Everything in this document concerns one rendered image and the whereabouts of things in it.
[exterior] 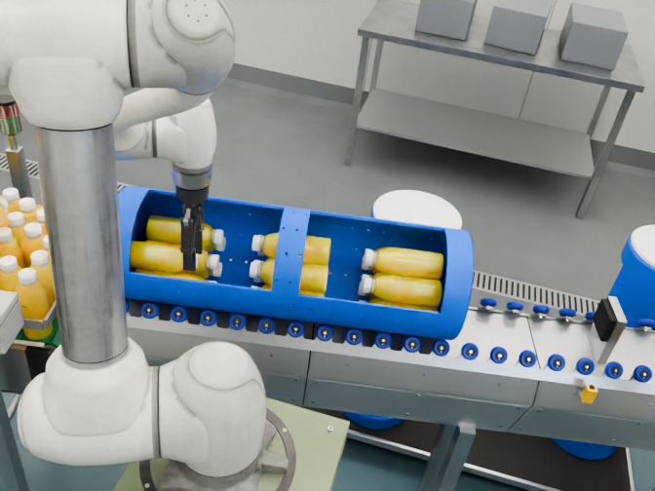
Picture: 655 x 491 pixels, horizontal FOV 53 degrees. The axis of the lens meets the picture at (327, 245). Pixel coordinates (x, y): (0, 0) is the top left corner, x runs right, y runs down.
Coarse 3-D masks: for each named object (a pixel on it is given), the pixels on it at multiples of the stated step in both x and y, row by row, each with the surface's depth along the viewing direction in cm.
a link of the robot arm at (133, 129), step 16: (128, 96) 118; (144, 96) 114; (160, 96) 110; (176, 96) 106; (192, 96) 98; (208, 96) 103; (128, 112) 118; (144, 112) 115; (160, 112) 113; (176, 112) 112; (128, 128) 126; (144, 128) 134; (128, 144) 132; (144, 144) 135
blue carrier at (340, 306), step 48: (144, 192) 162; (144, 240) 181; (240, 240) 181; (288, 240) 155; (336, 240) 180; (384, 240) 179; (432, 240) 177; (144, 288) 158; (192, 288) 157; (240, 288) 156; (288, 288) 155; (336, 288) 181; (432, 336) 164
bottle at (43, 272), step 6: (48, 264) 162; (36, 270) 160; (42, 270) 160; (48, 270) 161; (36, 276) 160; (42, 276) 160; (48, 276) 161; (42, 282) 161; (48, 282) 162; (48, 288) 163; (48, 294) 164; (54, 294) 165; (48, 300) 165; (54, 300) 166
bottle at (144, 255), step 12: (132, 252) 160; (144, 252) 160; (156, 252) 160; (168, 252) 160; (180, 252) 162; (132, 264) 161; (144, 264) 161; (156, 264) 160; (168, 264) 160; (180, 264) 161
